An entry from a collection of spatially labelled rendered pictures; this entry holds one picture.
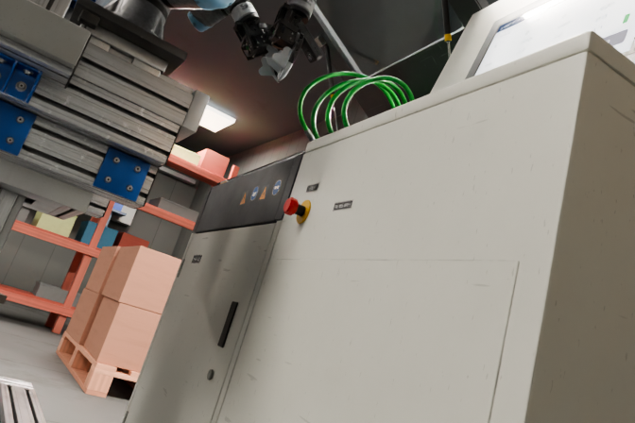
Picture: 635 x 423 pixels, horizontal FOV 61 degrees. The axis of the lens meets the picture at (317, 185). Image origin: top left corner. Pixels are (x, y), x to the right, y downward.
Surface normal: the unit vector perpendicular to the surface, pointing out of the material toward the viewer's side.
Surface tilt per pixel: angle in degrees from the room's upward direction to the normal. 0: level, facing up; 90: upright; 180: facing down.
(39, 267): 90
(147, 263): 90
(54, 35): 90
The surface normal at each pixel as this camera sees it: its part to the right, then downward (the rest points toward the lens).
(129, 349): 0.48, -0.11
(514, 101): -0.83, -0.38
